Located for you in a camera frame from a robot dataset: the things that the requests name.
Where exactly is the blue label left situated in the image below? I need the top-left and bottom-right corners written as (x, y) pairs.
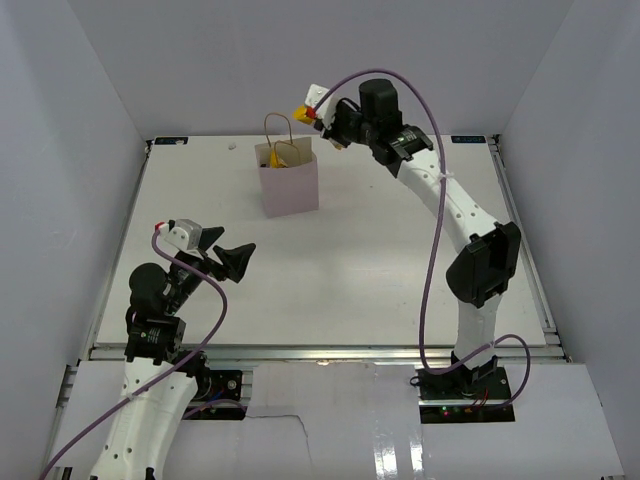
top-left (154, 136), bottom-right (189, 145)

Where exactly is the pink paper bag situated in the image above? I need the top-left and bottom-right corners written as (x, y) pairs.
top-left (254, 112), bottom-right (319, 218)

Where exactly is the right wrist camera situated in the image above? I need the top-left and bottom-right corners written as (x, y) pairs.
top-left (304, 84), bottom-right (336, 132)

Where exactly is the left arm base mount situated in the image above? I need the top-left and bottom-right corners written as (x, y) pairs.
top-left (178, 352), bottom-right (246, 421)

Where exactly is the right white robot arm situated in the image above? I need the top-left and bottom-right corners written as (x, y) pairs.
top-left (304, 78), bottom-right (521, 399)

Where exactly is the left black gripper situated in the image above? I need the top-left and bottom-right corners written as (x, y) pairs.
top-left (165, 225), bottom-right (255, 314)

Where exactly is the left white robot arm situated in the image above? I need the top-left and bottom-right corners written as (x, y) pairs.
top-left (89, 220), bottom-right (256, 479)

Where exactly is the blue label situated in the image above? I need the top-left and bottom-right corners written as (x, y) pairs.
top-left (154, 136), bottom-right (189, 145)
top-left (451, 135), bottom-right (487, 144)

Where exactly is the yellow snack bar wrapper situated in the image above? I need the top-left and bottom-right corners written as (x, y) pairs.
top-left (292, 105), bottom-right (316, 125)

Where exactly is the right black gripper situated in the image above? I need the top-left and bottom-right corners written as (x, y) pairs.
top-left (317, 100), bottom-right (380, 148)

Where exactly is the yellow M&M packet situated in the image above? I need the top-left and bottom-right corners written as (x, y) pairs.
top-left (269, 149), bottom-right (288, 169)

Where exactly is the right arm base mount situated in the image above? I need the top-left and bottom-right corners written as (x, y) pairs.
top-left (409, 367), bottom-right (516, 425)

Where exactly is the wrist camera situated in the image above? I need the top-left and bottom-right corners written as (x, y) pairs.
top-left (155, 219), bottom-right (203, 253)
top-left (304, 84), bottom-right (336, 132)

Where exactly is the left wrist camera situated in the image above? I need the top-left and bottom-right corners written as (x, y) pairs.
top-left (155, 219), bottom-right (203, 253)

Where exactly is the blue label right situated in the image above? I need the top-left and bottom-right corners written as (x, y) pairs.
top-left (451, 135), bottom-right (487, 144)

